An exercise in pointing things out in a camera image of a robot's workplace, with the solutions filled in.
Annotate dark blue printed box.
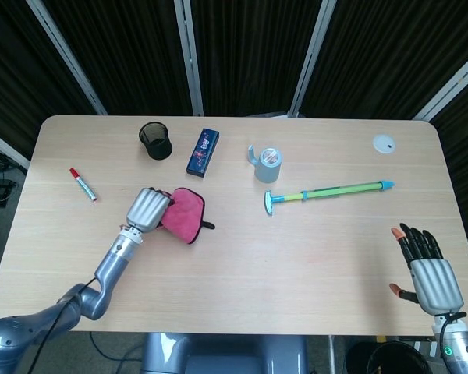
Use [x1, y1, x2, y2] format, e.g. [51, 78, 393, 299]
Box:
[186, 128, 221, 179]

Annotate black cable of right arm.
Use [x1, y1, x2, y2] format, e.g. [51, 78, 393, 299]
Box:
[438, 311, 468, 358]

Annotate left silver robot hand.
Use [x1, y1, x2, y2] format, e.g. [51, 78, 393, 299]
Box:
[124, 187, 176, 235]

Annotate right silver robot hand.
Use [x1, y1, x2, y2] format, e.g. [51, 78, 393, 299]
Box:
[388, 222, 466, 316]

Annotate red capped whiteboard marker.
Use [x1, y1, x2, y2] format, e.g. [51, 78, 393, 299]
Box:
[69, 168, 99, 203]

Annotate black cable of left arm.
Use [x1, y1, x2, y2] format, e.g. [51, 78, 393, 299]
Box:
[29, 275, 103, 374]

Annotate white partition frame post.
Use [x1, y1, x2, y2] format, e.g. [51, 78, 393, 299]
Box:
[288, 0, 339, 118]
[410, 49, 468, 121]
[25, 0, 108, 117]
[0, 125, 30, 171]
[173, 0, 205, 117]

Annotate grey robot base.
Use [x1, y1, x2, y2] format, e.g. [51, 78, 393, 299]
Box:
[140, 332, 310, 374]

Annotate grey round cable grommet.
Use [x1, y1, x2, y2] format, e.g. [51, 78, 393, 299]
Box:
[372, 133, 397, 156]

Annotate pink cloth with black trim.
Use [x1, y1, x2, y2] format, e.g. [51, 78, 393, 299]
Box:
[155, 187, 216, 246]

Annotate black waste bin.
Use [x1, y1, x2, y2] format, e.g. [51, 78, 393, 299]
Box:
[344, 340, 434, 374]

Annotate black mesh pen holder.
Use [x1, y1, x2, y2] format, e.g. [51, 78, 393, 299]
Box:
[138, 121, 174, 161]

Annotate light blue plastic mug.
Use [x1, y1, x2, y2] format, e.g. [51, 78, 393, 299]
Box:
[246, 144, 283, 184]

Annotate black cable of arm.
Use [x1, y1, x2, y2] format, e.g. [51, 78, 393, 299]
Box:
[29, 275, 103, 374]
[438, 311, 468, 358]

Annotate green and blue water pump toy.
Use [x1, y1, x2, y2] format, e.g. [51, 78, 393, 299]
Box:
[264, 179, 396, 217]

